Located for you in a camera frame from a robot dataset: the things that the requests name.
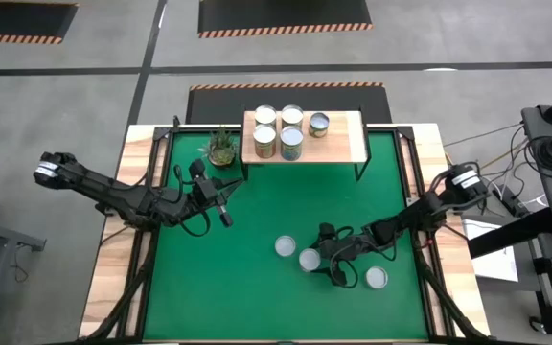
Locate black support bar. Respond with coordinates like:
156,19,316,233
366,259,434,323
467,206,552,260

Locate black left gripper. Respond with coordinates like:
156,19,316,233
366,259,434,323
187,177,245,229

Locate tall green food can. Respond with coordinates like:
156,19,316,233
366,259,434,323
281,104,305,128

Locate orange tomato sauce can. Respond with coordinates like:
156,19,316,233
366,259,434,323
308,111,332,139

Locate black power strip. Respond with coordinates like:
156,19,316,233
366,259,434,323
498,184,529,218

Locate tall blue cherries can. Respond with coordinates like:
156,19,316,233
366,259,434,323
279,125,305,163

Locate silver can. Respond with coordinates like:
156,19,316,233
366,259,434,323
298,247,322,273
274,234,298,259

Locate tall tin food can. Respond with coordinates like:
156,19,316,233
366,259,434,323
254,104,278,128

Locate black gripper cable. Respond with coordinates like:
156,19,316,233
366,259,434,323
328,251,359,289
174,165,212,239

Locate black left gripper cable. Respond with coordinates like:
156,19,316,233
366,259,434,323
174,165,212,239

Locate tall orange pineapple can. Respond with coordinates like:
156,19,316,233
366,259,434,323
252,125,278,160

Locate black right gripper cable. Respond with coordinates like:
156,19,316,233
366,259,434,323
328,251,359,289

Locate white paper sheet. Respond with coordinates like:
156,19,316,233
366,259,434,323
461,218,520,283

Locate black hazard-striped floor mat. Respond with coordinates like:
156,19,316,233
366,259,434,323
185,81,393,127
197,0,374,39
0,2,80,45

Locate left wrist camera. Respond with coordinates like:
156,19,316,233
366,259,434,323
188,159,209,181

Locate green table mat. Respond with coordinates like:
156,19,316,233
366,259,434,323
142,129,430,342

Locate wooden shelf black metal frame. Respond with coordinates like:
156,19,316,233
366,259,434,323
240,108,373,183

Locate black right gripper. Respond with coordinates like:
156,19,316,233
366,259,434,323
311,227,378,278

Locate potted succulent plant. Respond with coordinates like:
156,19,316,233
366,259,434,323
197,125,240,170

